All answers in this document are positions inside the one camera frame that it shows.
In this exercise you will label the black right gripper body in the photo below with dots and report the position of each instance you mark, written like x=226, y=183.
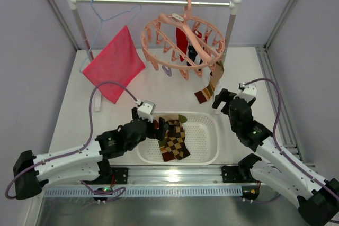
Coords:
x=230, y=101

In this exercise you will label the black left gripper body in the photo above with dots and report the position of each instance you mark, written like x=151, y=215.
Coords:
x=149, y=126

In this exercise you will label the brown argyle sock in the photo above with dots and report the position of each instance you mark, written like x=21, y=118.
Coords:
x=173, y=146

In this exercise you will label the beige striped sock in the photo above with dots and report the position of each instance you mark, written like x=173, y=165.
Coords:
x=215, y=76

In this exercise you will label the pink round clip hanger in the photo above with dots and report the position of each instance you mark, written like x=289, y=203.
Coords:
x=158, y=43

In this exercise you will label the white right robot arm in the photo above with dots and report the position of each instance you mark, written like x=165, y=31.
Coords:
x=314, y=196

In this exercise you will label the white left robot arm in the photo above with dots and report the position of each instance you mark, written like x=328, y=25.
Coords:
x=88, y=163

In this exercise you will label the white perforated plastic basket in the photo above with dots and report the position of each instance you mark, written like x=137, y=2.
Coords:
x=202, y=141

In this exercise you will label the navy blue sock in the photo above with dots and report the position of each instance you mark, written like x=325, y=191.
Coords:
x=191, y=52

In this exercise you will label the pink towel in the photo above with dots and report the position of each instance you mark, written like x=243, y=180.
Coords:
x=118, y=61

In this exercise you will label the red sock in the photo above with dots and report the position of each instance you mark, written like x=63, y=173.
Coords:
x=181, y=40

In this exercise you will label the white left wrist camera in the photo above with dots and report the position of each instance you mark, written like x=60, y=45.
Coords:
x=145, y=110

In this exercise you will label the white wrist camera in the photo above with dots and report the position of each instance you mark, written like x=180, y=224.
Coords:
x=247, y=92
x=145, y=110

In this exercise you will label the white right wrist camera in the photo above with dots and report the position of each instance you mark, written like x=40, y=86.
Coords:
x=247, y=92

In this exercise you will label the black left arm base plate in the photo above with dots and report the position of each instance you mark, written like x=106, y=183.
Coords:
x=118, y=174

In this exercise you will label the aluminium front rail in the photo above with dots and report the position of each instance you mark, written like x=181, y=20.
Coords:
x=161, y=181

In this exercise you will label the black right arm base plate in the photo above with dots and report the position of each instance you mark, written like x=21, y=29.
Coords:
x=236, y=174

